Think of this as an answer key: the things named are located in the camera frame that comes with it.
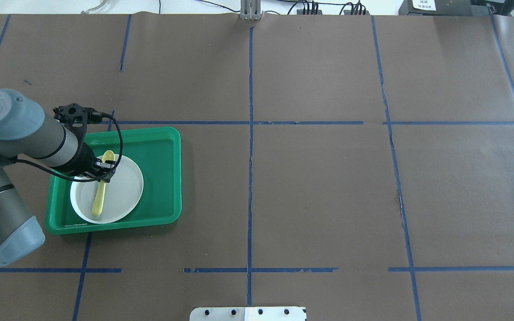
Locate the white pedestal column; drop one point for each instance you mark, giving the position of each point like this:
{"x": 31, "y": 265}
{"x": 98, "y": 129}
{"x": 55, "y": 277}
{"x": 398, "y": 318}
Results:
{"x": 271, "y": 313}

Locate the black computer box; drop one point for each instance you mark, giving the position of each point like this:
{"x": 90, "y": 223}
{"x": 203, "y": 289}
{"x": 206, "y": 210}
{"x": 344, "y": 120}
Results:
{"x": 441, "y": 8}

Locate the aluminium frame post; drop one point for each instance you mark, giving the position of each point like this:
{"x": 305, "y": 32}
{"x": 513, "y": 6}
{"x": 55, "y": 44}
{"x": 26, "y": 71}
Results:
{"x": 250, "y": 10}

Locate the yellow plastic spoon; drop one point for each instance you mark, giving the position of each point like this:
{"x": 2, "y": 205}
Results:
{"x": 97, "y": 206}

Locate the white round plate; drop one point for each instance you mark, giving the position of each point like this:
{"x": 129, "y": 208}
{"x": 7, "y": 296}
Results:
{"x": 121, "y": 196}

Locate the green plastic tray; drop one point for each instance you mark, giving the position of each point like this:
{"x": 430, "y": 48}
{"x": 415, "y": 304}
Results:
{"x": 157, "y": 153}

